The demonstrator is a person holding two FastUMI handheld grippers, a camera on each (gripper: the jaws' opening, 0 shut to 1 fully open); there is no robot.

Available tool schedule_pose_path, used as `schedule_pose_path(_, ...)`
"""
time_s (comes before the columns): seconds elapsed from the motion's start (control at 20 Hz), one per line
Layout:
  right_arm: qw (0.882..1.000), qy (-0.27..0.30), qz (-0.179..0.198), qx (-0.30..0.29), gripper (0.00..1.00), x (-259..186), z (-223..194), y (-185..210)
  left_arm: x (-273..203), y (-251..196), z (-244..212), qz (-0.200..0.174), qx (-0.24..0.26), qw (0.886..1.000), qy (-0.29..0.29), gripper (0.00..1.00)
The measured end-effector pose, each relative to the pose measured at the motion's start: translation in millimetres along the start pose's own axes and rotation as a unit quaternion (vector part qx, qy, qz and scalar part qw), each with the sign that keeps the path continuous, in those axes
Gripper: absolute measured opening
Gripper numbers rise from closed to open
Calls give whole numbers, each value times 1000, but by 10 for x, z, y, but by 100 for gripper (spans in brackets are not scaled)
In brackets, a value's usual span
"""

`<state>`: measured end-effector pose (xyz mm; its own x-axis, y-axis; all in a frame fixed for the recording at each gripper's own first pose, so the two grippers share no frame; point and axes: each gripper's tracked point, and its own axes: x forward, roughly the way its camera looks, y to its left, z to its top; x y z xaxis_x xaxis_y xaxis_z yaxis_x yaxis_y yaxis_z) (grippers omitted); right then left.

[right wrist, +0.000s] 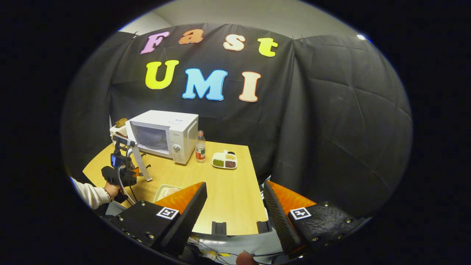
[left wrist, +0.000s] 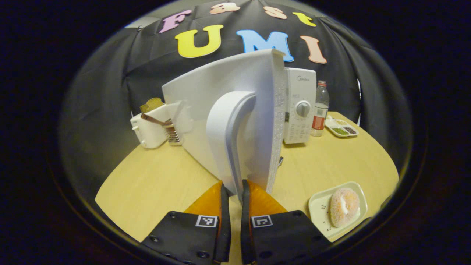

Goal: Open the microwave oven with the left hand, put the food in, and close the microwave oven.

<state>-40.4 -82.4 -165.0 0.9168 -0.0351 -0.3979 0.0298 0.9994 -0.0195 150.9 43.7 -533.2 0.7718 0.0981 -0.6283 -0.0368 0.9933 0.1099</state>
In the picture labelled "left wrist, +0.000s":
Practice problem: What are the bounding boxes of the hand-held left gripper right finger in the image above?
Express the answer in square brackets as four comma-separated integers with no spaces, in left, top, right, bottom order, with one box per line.
[241,179,332,265]

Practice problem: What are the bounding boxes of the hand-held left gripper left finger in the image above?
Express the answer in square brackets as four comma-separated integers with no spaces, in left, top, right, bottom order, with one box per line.
[142,182,232,264]

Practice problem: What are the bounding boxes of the sugared doughnut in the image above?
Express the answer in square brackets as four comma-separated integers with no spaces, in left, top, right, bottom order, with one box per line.
[330,188,360,228]

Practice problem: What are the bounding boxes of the white microwave oven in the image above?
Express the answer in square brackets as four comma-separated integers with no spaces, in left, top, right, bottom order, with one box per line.
[162,49,318,203]

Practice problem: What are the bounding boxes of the white rectangular plate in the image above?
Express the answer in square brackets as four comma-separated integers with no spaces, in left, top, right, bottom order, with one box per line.
[308,181,368,240]

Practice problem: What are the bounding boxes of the ribbed glass cup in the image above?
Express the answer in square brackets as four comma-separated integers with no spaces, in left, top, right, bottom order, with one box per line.
[164,120,184,146]

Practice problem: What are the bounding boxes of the white toaster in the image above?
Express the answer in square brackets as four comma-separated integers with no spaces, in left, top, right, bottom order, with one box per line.
[130,104,173,149]

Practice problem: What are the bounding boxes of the brown spoon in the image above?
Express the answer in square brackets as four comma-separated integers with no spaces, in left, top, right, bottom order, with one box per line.
[141,113,173,128]

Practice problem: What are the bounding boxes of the white divided condiment tray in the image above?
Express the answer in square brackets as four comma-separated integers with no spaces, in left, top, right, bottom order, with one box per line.
[325,116,359,138]

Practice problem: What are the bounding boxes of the clear plastic bottle red label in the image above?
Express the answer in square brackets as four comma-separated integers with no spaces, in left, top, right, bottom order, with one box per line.
[311,80,330,137]

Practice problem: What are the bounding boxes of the toast slice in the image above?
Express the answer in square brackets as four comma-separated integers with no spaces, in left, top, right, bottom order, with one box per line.
[140,98,164,113]

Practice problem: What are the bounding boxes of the black backdrop cloth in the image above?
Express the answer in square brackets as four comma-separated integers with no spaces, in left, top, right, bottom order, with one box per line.
[61,0,412,218]

